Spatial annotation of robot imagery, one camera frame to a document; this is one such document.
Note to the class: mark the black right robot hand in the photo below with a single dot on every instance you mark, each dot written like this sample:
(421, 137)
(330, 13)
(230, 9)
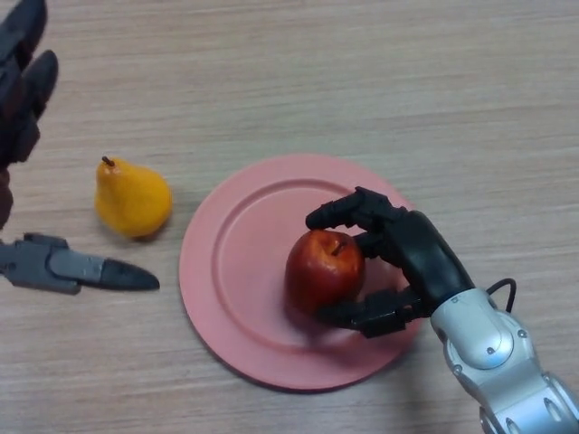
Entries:
(425, 257)

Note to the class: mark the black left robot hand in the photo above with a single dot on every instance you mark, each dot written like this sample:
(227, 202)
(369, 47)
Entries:
(20, 99)

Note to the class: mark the red apple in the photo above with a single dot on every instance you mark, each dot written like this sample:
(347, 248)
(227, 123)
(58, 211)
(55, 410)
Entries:
(321, 276)

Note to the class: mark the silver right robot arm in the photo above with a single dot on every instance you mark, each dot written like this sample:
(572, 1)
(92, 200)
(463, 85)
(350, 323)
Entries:
(497, 352)

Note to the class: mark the pink round plate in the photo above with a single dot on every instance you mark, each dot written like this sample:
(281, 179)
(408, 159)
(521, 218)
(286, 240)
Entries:
(244, 280)

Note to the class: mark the yellow pear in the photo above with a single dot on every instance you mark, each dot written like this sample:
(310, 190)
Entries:
(131, 203)

